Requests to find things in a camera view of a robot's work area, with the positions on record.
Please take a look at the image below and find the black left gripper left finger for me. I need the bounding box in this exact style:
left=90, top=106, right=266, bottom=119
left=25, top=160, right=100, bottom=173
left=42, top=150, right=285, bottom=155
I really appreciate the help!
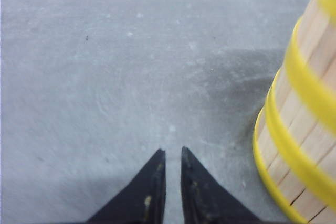
left=86, top=149, right=166, bottom=223

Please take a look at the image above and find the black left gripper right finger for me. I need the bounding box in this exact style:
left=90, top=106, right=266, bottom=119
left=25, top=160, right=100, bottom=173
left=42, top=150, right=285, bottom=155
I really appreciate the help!
left=181, top=146, right=261, bottom=223

